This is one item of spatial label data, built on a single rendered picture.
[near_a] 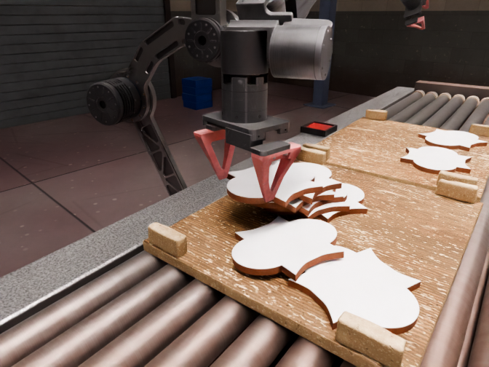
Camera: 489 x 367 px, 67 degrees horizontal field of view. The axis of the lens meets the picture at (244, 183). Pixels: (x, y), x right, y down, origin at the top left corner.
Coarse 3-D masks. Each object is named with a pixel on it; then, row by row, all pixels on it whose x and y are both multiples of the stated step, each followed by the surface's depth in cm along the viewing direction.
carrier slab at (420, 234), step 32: (384, 192) 64; (416, 192) 64; (192, 224) 54; (224, 224) 54; (256, 224) 54; (352, 224) 54; (384, 224) 54; (416, 224) 54; (448, 224) 54; (160, 256) 49; (192, 256) 47; (224, 256) 47; (384, 256) 47; (416, 256) 47; (448, 256) 47; (224, 288) 42; (256, 288) 42; (288, 288) 42; (448, 288) 42; (288, 320) 38; (320, 320) 37; (352, 352) 34; (416, 352) 34
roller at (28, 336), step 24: (408, 96) 146; (120, 264) 48; (144, 264) 49; (96, 288) 44; (120, 288) 46; (48, 312) 40; (72, 312) 41; (0, 336) 37; (24, 336) 38; (48, 336) 39; (0, 360) 36
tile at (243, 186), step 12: (252, 168) 58; (276, 168) 58; (300, 168) 58; (240, 180) 54; (252, 180) 54; (288, 180) 54; (300, 180) 54; (312, 180) 54; (228, 192) 51; (240, 192) 50; (252, 192) 50; (288, 192) 50; (300, 192) 51; (312, 192) 52
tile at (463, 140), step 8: (424, 136) 91; (432, 136) 90; (440, 136) 90; (448, 136) 90; (456, 136) 90; (464, 136) 90; (472, 136) 90; (432, 144) 86; (440, 144) 84; (448, 144) 84; (456, 144) 84; (464, 144) 84; (472, 144) 85; (480, 144) 86
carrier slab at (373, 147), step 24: (360, 120) 107; (336, 144) 87; (360, 144) 87; (384, 144) 87; (408, 144) 87; (360, 168) 74; (384, 168) 74; (408, 168) 74; (480, 168) 74; (480, 192) 64
